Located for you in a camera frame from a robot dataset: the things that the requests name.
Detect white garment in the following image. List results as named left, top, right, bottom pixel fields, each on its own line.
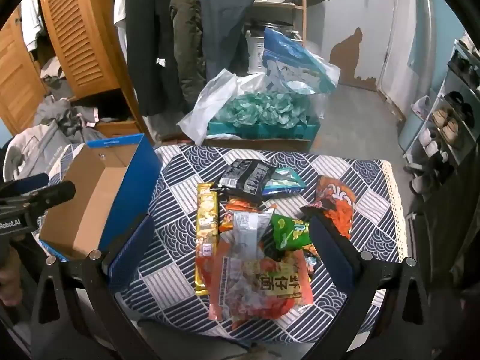
left=20, top=0, right=46, bottom=54

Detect silver-backed snack packet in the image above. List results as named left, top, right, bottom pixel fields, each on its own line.
left=232, top=210, right=274, bottom=261

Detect blue cardboard box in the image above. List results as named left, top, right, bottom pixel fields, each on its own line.
left=37, top=134, right=164, bottom=293

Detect folded clothes in wardrobe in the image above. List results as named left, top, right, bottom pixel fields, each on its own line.
left=39, top=56, right=73, bottom=99

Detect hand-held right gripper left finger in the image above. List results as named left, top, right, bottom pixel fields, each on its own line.
left=28, top=212, right=162, bottom=360

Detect teal blue snack packet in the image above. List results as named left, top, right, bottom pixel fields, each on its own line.
left=262, top=167, right=306, bottom=196

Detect clear red noodle packet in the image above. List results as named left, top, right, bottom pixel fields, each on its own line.
left=206, top=240, right=315, bottom=331

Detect teal cardboard box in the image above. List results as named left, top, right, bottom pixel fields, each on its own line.
left=206, top=114, right=322, bottom=142

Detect wooden wardrobe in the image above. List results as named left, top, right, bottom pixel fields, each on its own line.
left=0, top=0, right=154, bottom=147

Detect pink white shoe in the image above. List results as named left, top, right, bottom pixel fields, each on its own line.
left=410, top=95, right=433, bottom=119

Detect green snack packet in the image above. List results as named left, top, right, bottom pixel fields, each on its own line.
left=271, top=214, right=314, bottom=252

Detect black snack packet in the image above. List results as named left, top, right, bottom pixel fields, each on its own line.
left=210, top=158, right=277, bottom=205

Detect flat brown cardboard box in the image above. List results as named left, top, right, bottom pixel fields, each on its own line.
left=202, top=137, right=313, bottom=153

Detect navy white patterned tablecloth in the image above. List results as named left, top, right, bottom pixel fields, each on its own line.
left=49, top=144, right=409, bottom=346

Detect orange swirl snack packet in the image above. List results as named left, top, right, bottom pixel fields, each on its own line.
left=300, top=175, right=357, bottom=239

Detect louvered wooden wardrobe door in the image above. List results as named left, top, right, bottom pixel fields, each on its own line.
left=37, top=0, right=130, bottom=98

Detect white bucket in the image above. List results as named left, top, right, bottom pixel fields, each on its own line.
left=245, top=30, right=271, bottom=76

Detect dark shoe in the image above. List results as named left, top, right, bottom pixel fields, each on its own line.
left=409, top=165, right=444, bottom=196

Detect white door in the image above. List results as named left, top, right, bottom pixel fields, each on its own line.
left=377, top=0, right=433, bottom=103

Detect white hanging shirt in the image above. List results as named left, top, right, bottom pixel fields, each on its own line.
left=98, top=0, right=131, bottom=69

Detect wooden shelf rack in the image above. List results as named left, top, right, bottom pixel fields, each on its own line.
left=244, top=0, right=309, bottom=47

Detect black hanging coat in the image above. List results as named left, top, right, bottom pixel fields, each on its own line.
left=125, top=0, right=188, bottom=118

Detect blue-grey hanging coat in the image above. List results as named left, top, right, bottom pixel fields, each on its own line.
left=197, top=0, right=257, bottom=79

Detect person's left hand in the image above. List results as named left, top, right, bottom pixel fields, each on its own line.
left=0, top=249, right=24, bottom=308

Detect black shoe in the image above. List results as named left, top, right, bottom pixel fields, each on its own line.
left=444, top=92, right=464, bottom=110
left=459, top=103, right=476, bottom=125

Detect white plastic bag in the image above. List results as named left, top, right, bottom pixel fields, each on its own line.
left=177, top=68, right=271, bottom=145

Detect pile of teal paper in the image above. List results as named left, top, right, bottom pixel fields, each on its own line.
left=217, top=90, right=313, bottom=126

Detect orange striped snack packet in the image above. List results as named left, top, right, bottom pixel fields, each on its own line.
left=219, top=199, right=278, bottom=233

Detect blue plastic bag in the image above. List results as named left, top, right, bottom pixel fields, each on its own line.
left=262, top=26, right=339, bottom=95

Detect pile of grey clothes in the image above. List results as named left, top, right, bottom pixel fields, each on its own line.
left=34, top=94, right=110, bottom=144

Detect grey fabric bag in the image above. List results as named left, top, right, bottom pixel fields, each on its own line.
left=7, top=120, right=77, bottom=181

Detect brown shoe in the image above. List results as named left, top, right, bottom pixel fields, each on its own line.
left=431, top=109, right=449, bottom=129
left=442, top=118, right=461, bottom=144

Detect pale blue shoe rack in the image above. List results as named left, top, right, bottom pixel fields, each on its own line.
left=397, top=39, right=480, bottom=203

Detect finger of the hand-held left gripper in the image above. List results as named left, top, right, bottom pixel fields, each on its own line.
left=0, top=173, right=50, bottom=199
left=0, top=181, right=77, bottom=215

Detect long yellow snack packet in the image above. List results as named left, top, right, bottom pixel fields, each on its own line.
left=194, top=183, right=220, bottom=296

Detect olive hanging jacket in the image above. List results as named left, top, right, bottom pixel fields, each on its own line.
left=170, top=0, right=207, bottom=102

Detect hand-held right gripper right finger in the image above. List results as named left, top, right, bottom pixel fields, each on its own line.
left=307, top=208, right=458, bottom=360

